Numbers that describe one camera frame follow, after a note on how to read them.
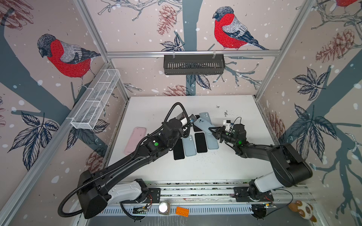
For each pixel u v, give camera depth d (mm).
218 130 857
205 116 1102
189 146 930
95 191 383
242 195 729
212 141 951
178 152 880
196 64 1057
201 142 923
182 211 685
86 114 713
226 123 856
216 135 802
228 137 775
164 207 613
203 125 935
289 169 446
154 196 730
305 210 669
